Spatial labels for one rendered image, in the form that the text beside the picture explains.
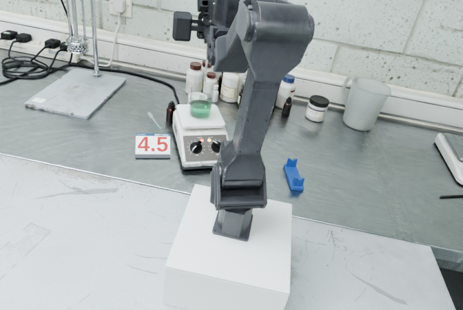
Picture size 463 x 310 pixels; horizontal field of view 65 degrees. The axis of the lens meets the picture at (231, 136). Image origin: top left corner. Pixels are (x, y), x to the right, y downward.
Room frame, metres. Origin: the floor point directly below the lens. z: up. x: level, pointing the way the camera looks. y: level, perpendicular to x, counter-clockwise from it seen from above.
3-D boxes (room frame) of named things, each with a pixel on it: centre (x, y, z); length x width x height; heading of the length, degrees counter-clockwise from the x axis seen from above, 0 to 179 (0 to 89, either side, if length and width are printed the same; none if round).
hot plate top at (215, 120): (0.88, 0.10, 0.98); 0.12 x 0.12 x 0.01; 20
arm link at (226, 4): (0.69, 0.04, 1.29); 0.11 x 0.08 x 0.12; 16
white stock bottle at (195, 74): (1.19, 0.16, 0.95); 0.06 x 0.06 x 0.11
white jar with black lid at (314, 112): (1.15, -0.28, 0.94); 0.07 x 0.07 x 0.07
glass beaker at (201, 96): (0.87, 0.09, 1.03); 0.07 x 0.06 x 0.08; 43
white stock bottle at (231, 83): (1.18, 0.03, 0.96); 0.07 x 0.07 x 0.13
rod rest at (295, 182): (0.78, -0.18, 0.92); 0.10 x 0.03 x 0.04; 10
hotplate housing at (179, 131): (0.85, 0.09, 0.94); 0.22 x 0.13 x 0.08; 20
